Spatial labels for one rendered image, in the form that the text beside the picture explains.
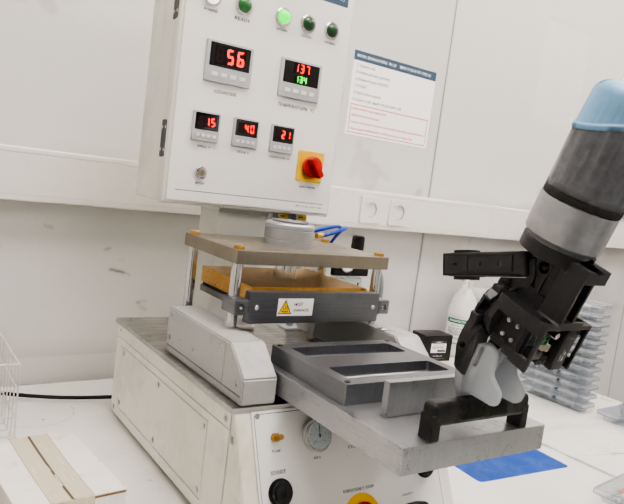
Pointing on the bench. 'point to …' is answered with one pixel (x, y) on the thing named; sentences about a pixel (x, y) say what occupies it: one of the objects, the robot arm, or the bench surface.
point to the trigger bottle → (461, 307)
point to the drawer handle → (442, 409)
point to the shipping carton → (44, 472)
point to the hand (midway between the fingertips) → (463, 393)
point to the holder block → (354, 367)
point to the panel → (328, 467)
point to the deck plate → (150, 333)
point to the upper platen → (271, 280)
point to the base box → (188, 428)
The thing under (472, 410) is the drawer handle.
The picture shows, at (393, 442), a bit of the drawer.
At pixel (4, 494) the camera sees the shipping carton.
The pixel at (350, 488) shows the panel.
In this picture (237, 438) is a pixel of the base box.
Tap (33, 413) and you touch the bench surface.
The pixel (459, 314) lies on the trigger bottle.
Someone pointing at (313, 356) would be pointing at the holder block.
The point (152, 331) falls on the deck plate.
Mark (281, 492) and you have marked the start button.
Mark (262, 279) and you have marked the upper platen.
